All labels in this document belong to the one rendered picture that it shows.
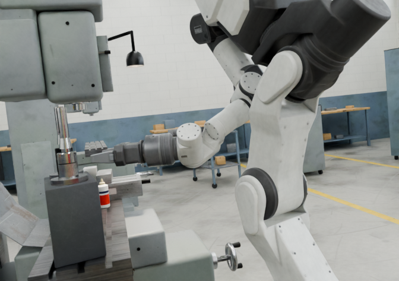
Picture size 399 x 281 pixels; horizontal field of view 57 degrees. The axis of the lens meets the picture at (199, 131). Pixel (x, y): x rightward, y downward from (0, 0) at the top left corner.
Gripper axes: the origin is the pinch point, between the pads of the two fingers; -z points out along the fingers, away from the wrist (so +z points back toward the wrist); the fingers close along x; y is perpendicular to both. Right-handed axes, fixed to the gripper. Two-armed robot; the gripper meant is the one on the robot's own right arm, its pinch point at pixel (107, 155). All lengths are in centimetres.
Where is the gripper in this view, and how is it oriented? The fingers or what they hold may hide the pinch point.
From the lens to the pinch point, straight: 103.6
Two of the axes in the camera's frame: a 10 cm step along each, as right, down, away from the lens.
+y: 1.0, 9.9, 0.6
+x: -0.2, 0.7, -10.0
